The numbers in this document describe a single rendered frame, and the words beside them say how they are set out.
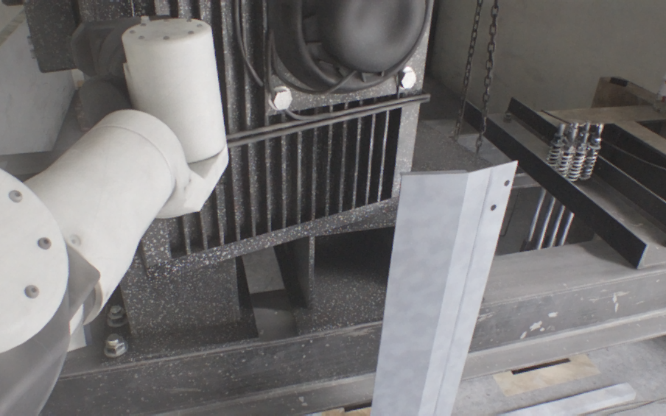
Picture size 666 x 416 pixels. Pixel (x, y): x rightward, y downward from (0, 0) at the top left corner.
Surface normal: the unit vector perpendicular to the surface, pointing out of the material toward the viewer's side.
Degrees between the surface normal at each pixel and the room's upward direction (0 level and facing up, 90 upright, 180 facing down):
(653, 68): 90
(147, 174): 63
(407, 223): 90
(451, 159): 0
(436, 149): 0
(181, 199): 117
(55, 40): 90
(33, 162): 0
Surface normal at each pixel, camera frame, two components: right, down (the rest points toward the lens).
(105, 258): 0.97, -0.11
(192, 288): 0.26, 0.53
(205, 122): 0.73, 0.38
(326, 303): 0.04, -0.84
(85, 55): 0.49, 0.49
